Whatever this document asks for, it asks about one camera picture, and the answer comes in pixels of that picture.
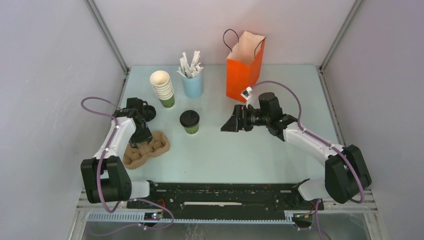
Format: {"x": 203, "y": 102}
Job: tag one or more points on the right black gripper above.
{"x": 239, "y": 112}

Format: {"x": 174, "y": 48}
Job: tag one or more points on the green paper coffee cup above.
{"x": 192, "y": 130}

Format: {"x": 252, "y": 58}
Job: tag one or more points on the orange paper bag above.
{"x": 243, "y": 64}

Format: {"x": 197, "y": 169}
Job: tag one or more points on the black plastic lid stack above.
{"x": 148, "y": 112}

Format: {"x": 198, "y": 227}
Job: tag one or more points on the stack of paper cups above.
{"x": 162, "y": 86}

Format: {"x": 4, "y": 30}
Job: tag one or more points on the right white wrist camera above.
{"x": 248, "y": 96}

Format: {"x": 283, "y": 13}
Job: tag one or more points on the light blue holder cup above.
{"x": 193, "y": 87}

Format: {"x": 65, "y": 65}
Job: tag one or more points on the white stirrer packets bundle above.
{"x": 190, "y": 69}

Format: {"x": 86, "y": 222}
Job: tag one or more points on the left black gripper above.
{"x": 146, "y": 136}

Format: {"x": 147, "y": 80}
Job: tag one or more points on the black metal base rail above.
{"x": 273, "y": 203}

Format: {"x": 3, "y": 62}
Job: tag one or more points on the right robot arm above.
{"x": 345, "y": 171}

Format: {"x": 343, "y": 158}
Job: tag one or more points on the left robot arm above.
{"x": 128, "y": 129}

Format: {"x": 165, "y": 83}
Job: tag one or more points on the brown cardboard cup carrier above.
{"x": 135, "y": 157}

